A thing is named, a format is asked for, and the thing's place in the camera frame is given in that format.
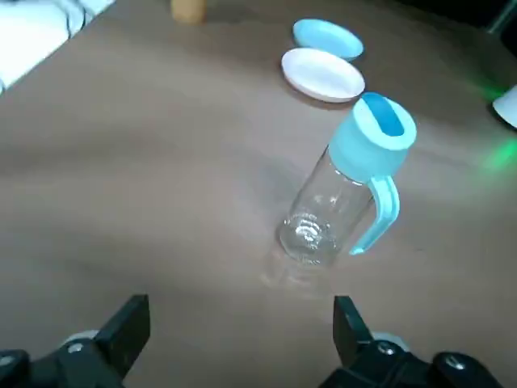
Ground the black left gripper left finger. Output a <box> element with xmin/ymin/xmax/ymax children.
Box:
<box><xmin>0</xmin><ymin>294</ymin><xmax>151</xmax><ymax>388</ymax></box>

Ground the pink plate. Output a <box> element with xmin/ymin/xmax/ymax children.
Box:
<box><xmin>280</xmin><ymin>47</ymin><xmax>367</xmax><ymax>103</ymax></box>

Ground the light-blue plate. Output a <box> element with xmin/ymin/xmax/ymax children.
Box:
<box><xmin>292</xmin><ymin>17</ymin><xmax>365</xmax><ymax>63</ymax></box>

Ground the light-blue lid with strap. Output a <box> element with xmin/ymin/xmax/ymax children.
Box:
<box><xmin>327</xmin><ymin>91</ymin><xmax>418</xmax><ymax>257</ymax></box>

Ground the clear glass jar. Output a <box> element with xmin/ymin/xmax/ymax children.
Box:
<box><xmin>276</xmin><ymin>145</ymin><xmax>379</xmax><ymax>270</ymax></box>

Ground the brown utensil cup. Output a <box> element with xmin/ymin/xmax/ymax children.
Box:
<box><xmin>170</xmin><ymin>0</ymin><xmax>208</xmax><ymax>26</ymax></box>

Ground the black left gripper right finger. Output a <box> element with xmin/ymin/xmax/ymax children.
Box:
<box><xmin>318</xmin><ymin>296</ymin><xmax>508</xmax><ymax>388</ymax></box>

